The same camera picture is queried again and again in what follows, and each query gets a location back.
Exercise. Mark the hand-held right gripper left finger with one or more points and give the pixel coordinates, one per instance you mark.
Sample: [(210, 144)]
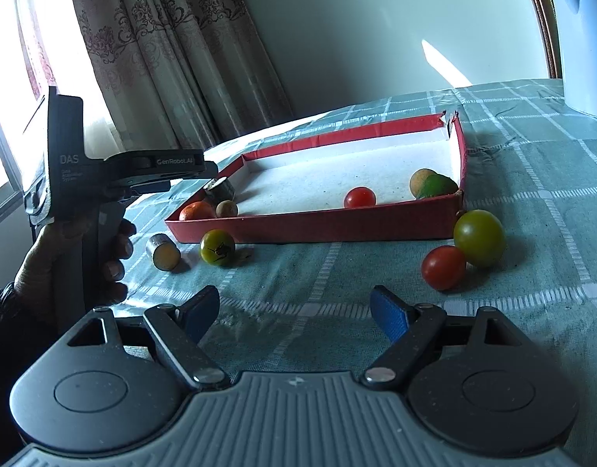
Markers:
[(203, 311)]

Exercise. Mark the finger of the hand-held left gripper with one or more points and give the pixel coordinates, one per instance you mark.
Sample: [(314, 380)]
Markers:
[(201, 168)]

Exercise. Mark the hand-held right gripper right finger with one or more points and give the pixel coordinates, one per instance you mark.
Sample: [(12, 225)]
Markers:
[(388, 314)]

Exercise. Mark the dark sugarcane piece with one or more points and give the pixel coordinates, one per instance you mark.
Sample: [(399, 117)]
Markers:
[(221, 188), (164, 253)]

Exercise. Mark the orange mandarin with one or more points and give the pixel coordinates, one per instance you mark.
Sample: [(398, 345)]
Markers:
[(196, 211)]

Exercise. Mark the brown longan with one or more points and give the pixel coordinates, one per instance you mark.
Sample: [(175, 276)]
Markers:
[(420, 179), (227, 208)]

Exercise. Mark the large green tomato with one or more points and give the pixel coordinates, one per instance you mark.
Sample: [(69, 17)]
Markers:
[(217, 248)]

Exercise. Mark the red cherry tomato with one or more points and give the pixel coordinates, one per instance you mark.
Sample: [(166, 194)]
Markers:
[(359, 197), (443, 267)]

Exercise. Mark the red cardboard box tray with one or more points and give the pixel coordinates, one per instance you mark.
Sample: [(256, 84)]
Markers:
[(327, 226)]

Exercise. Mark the small green-yellow cherry tomato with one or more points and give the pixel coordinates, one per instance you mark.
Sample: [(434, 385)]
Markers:
[(478, 237)]

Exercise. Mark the green cucumber piece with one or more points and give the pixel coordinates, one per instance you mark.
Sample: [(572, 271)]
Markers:
[(439, 187)]

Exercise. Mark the person's left forearm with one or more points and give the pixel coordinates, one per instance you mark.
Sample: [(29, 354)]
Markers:
[(6, 335)]

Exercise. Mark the person's left hand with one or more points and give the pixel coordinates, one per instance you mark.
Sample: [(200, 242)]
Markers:
[(114, 248)]

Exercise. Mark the patterned brown curtain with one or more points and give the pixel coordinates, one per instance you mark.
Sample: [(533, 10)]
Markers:
[(181, 48)]

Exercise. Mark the sheer white curtain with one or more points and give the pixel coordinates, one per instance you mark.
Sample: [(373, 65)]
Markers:
[(30, 34)]

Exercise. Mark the teal checked bed sheet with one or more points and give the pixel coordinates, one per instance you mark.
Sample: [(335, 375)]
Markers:
[(546, 180)]

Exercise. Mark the light blue electric kettle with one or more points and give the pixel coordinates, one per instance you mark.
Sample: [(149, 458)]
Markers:
[(583, 44)]

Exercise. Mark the wooden headboard frame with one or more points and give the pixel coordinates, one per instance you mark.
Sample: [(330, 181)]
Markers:
[(539, 14)]

